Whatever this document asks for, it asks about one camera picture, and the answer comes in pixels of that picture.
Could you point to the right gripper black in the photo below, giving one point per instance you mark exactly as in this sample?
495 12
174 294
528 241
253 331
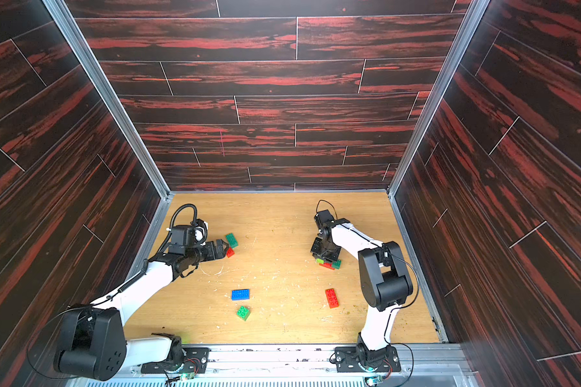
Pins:
320 248

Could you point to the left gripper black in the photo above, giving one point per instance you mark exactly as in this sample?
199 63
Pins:
211 255

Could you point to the red 2x4 lego brick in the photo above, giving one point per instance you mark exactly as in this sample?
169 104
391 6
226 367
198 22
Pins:
332 299

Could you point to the blue 2x4 lego brick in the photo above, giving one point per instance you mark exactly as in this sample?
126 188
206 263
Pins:
240 295

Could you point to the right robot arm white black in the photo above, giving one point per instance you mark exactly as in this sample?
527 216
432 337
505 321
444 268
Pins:
385 283

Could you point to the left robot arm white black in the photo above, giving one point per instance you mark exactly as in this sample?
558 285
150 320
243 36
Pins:
91 342

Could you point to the dark green 2x4 lego brick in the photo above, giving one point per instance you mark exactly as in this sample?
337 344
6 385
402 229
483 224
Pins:
232 240

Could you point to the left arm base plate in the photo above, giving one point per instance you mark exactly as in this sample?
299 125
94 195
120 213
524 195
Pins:
188 360

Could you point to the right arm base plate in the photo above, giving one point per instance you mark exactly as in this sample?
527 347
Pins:
359 359

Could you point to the aluminium front rail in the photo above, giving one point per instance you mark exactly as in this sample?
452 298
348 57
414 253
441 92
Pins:
312 365

